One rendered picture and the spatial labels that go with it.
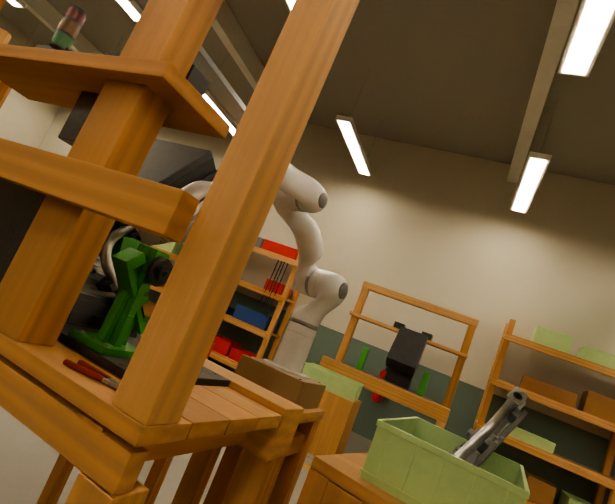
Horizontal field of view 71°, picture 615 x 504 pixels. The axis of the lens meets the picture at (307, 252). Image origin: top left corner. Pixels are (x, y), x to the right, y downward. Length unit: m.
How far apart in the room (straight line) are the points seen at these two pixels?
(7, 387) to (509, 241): 6.56
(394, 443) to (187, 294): 0.82
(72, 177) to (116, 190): 0.14
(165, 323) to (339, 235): 6.47
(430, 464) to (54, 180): 1.18
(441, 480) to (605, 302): 5.84
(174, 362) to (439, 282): 6.16
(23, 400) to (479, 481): 1.09
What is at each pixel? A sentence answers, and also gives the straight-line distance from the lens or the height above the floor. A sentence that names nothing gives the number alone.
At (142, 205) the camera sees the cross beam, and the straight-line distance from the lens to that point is 0.86.
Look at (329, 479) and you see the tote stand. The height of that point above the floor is 0.75.
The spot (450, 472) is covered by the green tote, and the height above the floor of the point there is 0.92.
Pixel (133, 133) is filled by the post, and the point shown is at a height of 1.39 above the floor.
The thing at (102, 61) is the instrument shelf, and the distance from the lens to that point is 1.20.
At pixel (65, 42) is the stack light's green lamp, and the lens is 1.55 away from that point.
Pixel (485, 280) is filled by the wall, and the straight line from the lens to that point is 6.81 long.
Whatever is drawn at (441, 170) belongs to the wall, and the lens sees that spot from 7.41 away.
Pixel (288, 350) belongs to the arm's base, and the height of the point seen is 1.02.
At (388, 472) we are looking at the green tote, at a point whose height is 0.84.
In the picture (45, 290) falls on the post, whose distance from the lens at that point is 1.07.
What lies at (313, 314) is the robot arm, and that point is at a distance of 1.69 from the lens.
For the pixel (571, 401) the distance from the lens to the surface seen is 6.23.
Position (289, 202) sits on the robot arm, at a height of 1.51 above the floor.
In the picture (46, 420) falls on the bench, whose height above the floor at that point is 0.79.
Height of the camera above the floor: 1.13
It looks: 9 degrees up
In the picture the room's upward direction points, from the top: 22 degrees clockwise
